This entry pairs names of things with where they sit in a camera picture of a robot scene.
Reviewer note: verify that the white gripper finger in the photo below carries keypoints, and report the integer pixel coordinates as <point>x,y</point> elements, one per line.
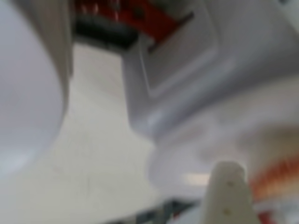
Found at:
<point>229,198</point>

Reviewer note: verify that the red train coupling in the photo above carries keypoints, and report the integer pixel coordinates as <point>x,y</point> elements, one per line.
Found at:
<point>158,21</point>

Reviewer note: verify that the white dish with red sushi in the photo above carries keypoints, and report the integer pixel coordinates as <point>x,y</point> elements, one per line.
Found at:
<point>28,93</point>

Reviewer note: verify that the grey circular toy train track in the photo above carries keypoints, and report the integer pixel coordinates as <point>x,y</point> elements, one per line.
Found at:
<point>105,30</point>

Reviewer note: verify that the orange and white sushi piece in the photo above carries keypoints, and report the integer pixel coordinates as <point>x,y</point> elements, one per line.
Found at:
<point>278,177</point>

